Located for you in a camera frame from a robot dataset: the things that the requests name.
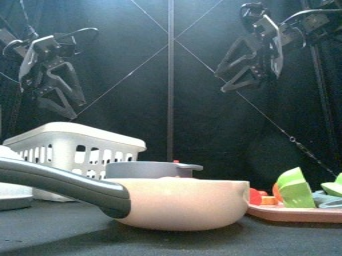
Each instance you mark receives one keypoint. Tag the orange red toy slice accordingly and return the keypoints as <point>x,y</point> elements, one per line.
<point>277,191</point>

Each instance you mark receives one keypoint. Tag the small green toy fruit piece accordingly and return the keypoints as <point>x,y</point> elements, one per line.
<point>334,186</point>

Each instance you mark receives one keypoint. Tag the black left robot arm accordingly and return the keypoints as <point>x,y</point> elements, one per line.
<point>8,45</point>

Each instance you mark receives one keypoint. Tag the red toy tomato piece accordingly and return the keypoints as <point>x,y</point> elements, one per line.
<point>254,197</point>

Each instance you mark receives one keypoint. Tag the small orange toy block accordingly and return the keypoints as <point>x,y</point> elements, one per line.
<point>269,200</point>

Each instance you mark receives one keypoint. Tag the vertical grey frame pole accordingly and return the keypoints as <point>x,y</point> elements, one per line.
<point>171,100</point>

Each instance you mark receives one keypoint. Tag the white plastic slotted basket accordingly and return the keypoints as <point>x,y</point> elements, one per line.
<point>75,136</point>

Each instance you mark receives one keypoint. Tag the white plastic dish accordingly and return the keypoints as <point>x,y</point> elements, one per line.
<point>13,196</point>

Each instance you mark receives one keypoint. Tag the pink toy cutting board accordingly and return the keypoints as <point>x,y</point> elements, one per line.
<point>294,214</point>

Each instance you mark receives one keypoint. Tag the blue grey toy piece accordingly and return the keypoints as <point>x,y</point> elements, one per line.
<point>327,201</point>

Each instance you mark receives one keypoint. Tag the large green toy fruit wedge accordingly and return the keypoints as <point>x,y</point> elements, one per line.
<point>295,188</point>

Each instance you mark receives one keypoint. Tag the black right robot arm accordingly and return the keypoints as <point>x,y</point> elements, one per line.
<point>314,23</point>

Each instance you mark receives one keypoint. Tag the grey toy pot with lid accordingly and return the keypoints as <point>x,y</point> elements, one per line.
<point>147,169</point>

